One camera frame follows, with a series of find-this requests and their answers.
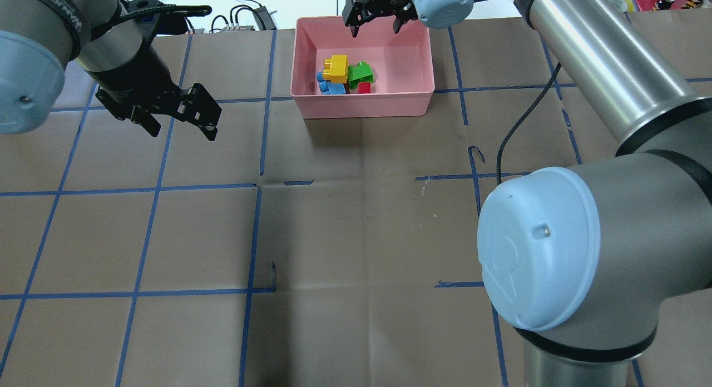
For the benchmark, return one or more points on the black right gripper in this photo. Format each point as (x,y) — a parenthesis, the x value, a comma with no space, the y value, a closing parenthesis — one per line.
(384,1)

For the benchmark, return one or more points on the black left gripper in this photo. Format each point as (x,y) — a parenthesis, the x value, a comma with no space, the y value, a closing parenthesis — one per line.
(135,77)

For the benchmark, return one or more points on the green toy block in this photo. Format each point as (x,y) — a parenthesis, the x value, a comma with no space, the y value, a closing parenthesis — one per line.
(360,71)

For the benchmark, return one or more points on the yellow toy block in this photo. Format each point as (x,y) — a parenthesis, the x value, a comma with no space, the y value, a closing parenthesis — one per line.
(335,69)

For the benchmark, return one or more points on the red toy block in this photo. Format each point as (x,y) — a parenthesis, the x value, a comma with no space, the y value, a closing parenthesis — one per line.
(364,87)

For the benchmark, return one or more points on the blue toy block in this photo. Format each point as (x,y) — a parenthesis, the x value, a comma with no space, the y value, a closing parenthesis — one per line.
(329,87)

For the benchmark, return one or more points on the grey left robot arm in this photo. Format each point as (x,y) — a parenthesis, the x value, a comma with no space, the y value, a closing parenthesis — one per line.
(111,40)

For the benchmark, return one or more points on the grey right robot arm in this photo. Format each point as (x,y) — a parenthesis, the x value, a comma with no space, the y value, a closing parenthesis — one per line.
(579,259)

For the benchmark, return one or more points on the black power adapter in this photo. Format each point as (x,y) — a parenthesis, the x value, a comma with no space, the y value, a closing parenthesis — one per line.
(263,18)

